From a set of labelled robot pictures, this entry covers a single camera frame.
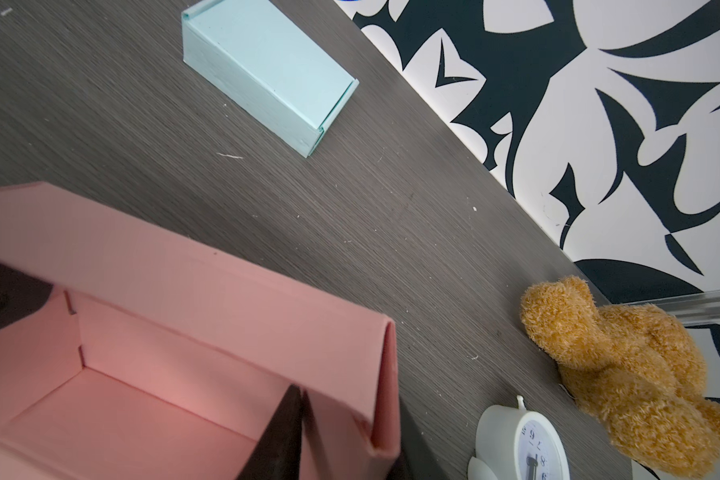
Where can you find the light blue paper box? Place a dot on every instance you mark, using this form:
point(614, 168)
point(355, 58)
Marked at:
point(262, 61)

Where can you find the pink paper box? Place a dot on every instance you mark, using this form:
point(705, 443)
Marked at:
point(158, 357)

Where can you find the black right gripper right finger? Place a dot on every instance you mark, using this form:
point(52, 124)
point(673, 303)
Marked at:
point(416, 460)

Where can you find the brown teddy bear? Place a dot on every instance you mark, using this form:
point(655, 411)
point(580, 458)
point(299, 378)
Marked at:
point(635, 369)

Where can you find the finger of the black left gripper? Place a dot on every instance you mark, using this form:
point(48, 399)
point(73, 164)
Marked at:
point(20, 295)

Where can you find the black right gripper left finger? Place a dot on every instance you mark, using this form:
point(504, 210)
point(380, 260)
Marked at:
point(277, 455)

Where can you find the white alarm clock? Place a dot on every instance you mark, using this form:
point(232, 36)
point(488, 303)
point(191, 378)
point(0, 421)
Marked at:
point(517, 443)

